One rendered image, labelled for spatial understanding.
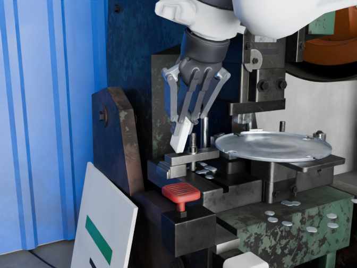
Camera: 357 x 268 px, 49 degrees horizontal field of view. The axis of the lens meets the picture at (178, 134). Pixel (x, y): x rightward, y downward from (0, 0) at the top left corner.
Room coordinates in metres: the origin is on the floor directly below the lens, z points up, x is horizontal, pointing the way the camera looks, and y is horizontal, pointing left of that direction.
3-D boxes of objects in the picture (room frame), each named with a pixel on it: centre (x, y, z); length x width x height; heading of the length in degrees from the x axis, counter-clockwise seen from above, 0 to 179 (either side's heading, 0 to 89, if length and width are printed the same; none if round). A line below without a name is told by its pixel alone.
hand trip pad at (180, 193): (0.72, 0.00, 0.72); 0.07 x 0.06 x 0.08; 30
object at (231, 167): (1.09, -0.17, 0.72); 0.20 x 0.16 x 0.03; 120
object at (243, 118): (1.08, -0.18, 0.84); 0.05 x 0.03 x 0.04; 120
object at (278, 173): (0.93, -0.26, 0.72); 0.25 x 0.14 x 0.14; 30
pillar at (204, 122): (1.10, -0.07, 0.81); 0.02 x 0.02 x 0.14
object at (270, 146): (0.97, -0.24, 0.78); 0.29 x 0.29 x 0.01
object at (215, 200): (1.08, -0.18, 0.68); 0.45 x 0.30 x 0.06; 120
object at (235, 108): (1.09, -0.17, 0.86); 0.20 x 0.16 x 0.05; 120
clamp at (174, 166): (1.00, -0.03, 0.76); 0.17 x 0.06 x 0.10; 120
